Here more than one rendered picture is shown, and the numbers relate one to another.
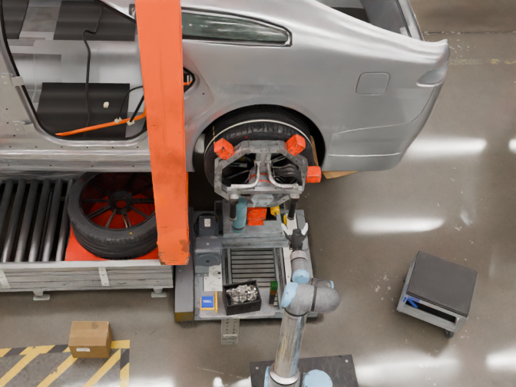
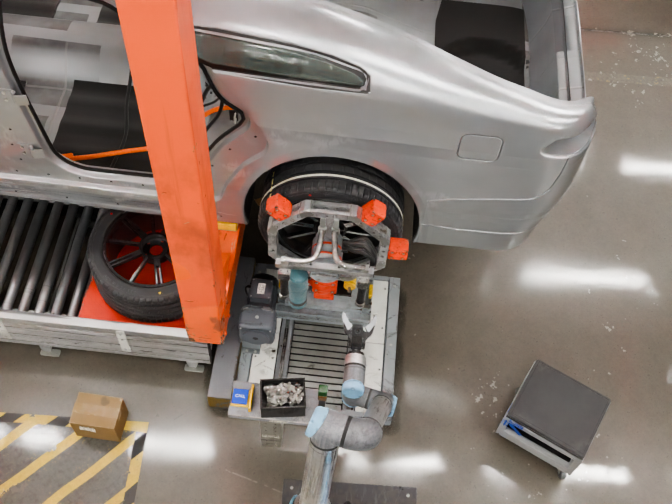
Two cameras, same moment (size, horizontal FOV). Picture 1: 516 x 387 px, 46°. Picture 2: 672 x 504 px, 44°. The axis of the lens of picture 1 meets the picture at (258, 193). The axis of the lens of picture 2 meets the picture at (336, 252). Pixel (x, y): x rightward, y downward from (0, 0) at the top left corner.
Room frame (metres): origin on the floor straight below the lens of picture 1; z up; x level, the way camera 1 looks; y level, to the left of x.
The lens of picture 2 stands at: (0.31, -0.40, 4.01)
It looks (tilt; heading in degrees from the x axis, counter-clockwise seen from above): 57 degrees down; 10
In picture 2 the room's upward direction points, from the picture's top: 5 degrees clockwise
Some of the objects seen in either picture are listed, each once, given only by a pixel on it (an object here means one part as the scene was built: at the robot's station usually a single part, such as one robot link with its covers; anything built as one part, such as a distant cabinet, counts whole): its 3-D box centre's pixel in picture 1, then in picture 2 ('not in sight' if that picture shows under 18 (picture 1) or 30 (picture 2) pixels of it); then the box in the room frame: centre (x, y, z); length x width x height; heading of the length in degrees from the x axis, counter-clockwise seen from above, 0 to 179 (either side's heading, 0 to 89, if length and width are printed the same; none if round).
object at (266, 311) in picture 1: (236, 304); (277, 403); (1.71, 0.05, 0.44); 0.43 x 0.17 x 0.03; 99
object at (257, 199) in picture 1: (261, 184); (326, 255); (2.28, -0.01, 0.85); 0.21 x 0.14 x 0.14; 9
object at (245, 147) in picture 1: (260, 175); (328, 242); (2.35, 0.00, 0.85); 0.54 x 0.07 x 0.54; 99
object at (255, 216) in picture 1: (255, 207); (325, 277); (2.39, 0.00, 0.48); 0.16 x 0.12 x 0.17; 9
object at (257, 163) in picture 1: (246, 171); (304, 240); (2.21, 0.08, 1.03); 0.19 x 0.18 x 0.11; 9
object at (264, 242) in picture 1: (250, 223); (325, 289); (2.52, 0.02, 0.13); 0.50 x 0.36 x 0.10; 99
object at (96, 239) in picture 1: (121, 209); (157, 255); (2.33, 0.87, 0.39); 0.66 x 0.66 x 0.24
